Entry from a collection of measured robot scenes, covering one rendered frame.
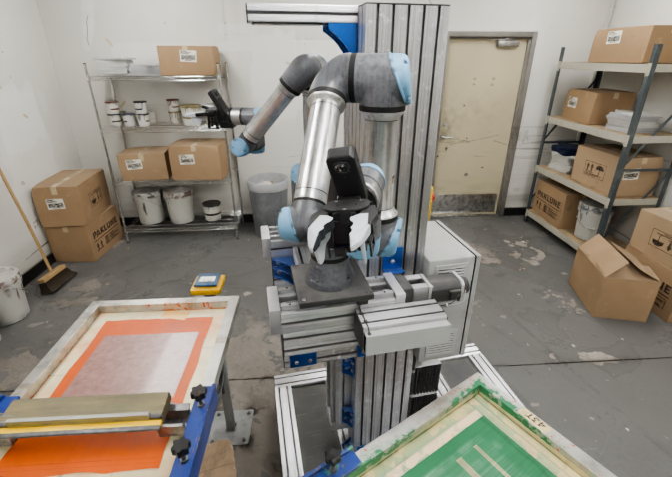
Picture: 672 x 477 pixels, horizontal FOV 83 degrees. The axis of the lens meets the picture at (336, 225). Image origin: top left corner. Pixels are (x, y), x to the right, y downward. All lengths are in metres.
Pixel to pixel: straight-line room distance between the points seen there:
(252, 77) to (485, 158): 2.90
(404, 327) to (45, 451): 1.01
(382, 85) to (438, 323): 0.70
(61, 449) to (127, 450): 0.17
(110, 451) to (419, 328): 0.89
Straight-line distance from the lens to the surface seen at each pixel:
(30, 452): 1.40
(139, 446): 1.27
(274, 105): 1.53
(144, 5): 4.72
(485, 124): 4.99
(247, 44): 4.46
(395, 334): 1.15
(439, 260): 1.42
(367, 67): 0.96
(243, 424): 2.47
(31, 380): 1.56
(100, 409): 1.26
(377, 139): 0.98
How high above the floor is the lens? 1.90
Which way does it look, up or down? 24 degrees down
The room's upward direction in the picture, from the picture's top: straight up
